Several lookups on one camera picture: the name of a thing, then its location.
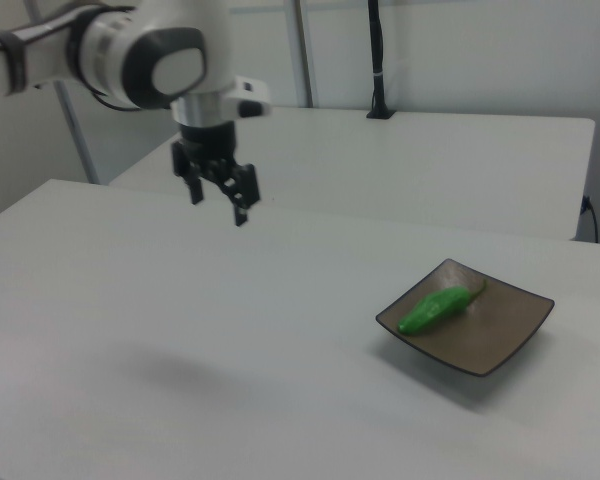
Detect black camera pole white band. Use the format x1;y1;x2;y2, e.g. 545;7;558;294
365;0;397;121

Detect grey metal partition post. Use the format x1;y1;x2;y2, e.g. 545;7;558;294
53;79;102;187
290;0;315;109

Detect black power cable with plug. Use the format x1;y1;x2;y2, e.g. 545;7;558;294
580;193;600;245

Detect white side table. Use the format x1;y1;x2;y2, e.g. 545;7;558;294
108;104;597;242

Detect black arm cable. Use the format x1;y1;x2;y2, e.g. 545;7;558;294
87;85;174;114

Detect black gripper silver flange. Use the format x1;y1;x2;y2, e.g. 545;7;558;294
170;92;260;228

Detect green chili pepper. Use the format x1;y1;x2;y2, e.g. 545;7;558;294
396;279;489;337

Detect brown square ceramic plate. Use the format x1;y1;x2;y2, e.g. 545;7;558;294
374;257;556;379

